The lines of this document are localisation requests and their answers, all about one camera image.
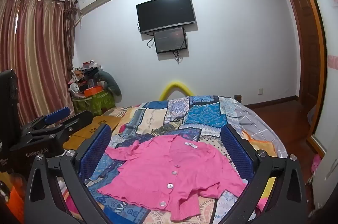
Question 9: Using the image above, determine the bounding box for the pink knit cardigan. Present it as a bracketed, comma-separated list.
[97, 135, 247, 222]

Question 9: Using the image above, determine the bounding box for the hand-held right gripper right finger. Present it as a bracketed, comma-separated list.
[220, 124, 309, 224]

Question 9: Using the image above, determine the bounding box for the black monitor cable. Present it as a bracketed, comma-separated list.
[173, 50, 184, 64]

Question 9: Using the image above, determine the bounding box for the yellow foam tube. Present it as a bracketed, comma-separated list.
[158, 81, 194, 101]

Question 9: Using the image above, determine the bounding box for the striped red curtain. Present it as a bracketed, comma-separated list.
[0, 0, 76, 125]

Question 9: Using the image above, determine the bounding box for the wooden board with flower cutouts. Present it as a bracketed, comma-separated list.
[63, 115, 122, 150]

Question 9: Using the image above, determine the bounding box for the pile of household clutter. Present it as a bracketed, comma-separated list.
[67, 60, 106, 94]

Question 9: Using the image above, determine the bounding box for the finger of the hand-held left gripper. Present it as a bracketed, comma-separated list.
[34, 111, 93, 145]
[22, 107, 71, 132]

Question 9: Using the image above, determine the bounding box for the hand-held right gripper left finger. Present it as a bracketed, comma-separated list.
[24, 124, 113, 224]

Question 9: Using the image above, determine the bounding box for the wooden door frame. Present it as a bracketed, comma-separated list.
[284, 0, 328, 158]

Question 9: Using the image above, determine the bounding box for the patchwork printed blanket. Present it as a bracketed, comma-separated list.
[63, 95, 267, 224]

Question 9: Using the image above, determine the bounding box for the orange box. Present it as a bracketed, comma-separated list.
[84, 86, 104, 97]

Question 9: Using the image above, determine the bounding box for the small black wall monitor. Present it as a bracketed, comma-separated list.
[153, 26, 188, 54]

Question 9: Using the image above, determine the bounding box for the black wall television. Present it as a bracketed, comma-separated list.
[136, 0, 196, 34]

